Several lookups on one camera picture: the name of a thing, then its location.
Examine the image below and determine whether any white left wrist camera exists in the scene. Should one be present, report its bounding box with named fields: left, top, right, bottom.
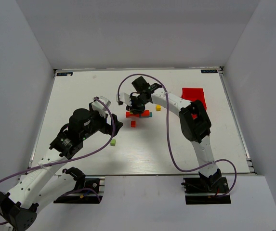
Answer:
left=91, top=96, right=111, bottom=118

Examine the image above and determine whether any teal long block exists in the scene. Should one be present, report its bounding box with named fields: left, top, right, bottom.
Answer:
left=139, top=112, right=153, bottom=118

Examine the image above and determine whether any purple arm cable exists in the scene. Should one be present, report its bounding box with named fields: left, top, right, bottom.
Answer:
left=117, top=73, right=237, bottom=198
left=0, top=96, right=116, bottom=226

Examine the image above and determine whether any red arch block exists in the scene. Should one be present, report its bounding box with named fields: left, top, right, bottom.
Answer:
left=125, top=111, right=140, bottom=118

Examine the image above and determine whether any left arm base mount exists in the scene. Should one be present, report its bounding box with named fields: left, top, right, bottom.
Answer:
left=53, top=177, right=105, bottom=205

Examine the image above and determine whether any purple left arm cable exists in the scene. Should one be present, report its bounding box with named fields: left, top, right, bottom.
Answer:
left=0, top=96, right=116, bottom=226

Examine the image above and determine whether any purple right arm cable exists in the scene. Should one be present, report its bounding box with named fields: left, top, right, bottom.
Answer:
left=117, top=73, right=237, bottom=198

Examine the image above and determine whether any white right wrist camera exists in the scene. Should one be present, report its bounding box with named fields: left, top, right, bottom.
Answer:
left=116, top=92, right=131, bottom=106

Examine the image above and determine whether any small red cube block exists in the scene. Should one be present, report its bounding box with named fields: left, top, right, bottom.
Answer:
left=131, top=121, right=136, bottom=128

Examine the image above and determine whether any red rectangular block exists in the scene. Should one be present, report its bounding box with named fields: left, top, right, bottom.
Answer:
left=141, top=110, right=150, bottom=117

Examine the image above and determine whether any right blue corner label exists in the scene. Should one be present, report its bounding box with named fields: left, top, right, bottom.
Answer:
left=201, top=69, right=218, bottom=74

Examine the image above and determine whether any blue corner label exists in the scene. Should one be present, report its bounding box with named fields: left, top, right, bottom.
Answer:
left=201, top=69, right=218, bottom=74
left=56, top=72, right=73, bottom=77

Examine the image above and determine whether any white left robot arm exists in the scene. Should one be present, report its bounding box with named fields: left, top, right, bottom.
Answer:
left=0, top=97, right=123, bottom=231

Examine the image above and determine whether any small green cube block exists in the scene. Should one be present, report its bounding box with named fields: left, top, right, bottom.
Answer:
left=110, top=139, right=116, bottom=146

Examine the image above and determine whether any red plastic bin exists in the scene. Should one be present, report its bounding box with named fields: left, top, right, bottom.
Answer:
left=181, top=88, right=207, bottom=110

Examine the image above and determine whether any left blue corner label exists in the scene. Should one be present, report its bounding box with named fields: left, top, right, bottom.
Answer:
left=56, top=72, right=73, bottom=77

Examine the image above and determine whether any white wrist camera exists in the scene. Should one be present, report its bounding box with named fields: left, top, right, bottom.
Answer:
left=91, top=96, right=111, bottom=118
left=116, top=92, right=131, bottom=106

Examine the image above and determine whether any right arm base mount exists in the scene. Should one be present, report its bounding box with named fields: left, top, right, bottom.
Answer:
left=181, top=177, right=231, bottom=205

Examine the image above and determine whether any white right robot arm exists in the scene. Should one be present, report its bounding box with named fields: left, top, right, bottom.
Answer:
left=124, top=76, right=222, bottom=188

